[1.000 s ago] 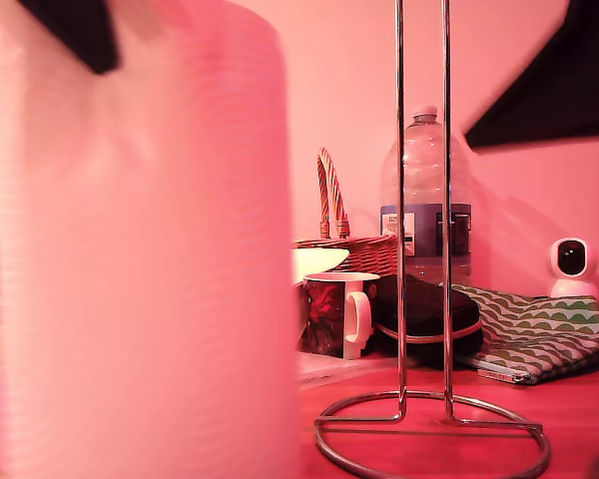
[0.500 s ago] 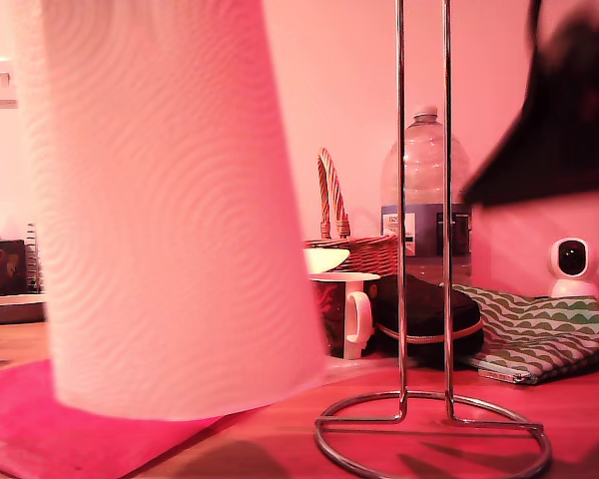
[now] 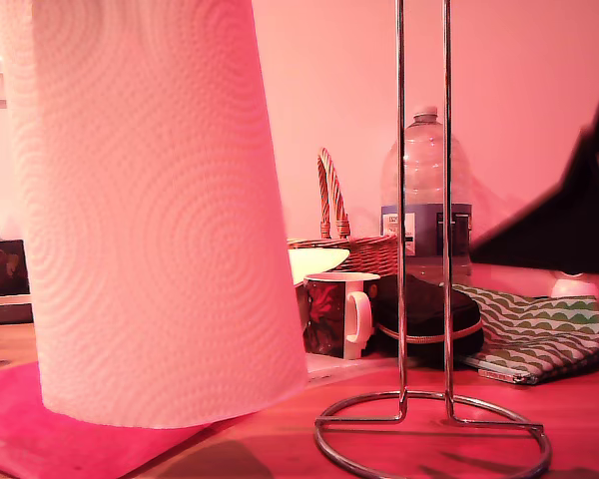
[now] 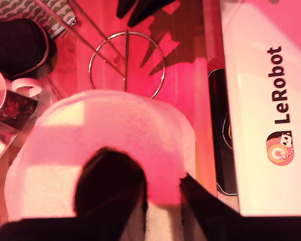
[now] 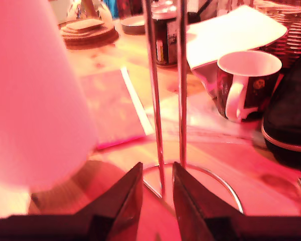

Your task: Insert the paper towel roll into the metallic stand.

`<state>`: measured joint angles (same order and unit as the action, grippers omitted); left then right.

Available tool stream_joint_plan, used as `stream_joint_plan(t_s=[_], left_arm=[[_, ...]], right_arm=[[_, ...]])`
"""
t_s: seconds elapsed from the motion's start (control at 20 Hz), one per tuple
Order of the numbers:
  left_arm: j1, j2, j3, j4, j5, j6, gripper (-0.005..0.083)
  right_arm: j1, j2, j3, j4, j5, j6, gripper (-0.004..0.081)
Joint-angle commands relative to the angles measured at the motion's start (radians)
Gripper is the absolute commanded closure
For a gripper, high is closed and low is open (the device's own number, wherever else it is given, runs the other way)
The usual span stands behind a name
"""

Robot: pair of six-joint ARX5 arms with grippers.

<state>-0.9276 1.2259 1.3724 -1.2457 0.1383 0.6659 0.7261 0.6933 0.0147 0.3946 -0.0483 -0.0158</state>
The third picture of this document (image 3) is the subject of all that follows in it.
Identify green wave pattern pouch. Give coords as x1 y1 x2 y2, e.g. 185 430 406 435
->
451 283 599 386

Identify dark floral mug white handle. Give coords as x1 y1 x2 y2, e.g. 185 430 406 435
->
299 271 382 360

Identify small white round camera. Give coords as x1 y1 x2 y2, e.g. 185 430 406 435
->
548 271 599 299

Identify wicker basket with handle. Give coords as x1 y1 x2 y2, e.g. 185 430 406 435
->
287 147 400 275

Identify metallic paper towel stand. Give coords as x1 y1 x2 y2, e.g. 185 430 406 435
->
313 0 553 479

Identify black zip case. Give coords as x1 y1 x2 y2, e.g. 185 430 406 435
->
371 272 484 370

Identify dark floral tissue box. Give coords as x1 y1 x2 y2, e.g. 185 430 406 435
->
0 239 31 299

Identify white paper bag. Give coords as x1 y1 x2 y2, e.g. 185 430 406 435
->
287 247 350 288

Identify white paper towel roll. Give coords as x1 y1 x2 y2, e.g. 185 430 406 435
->
0 0 310 430

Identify shallow grey dish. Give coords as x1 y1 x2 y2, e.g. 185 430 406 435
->
0 293 34 324

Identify large clear water bottle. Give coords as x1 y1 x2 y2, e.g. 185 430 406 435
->
378 105 474 288

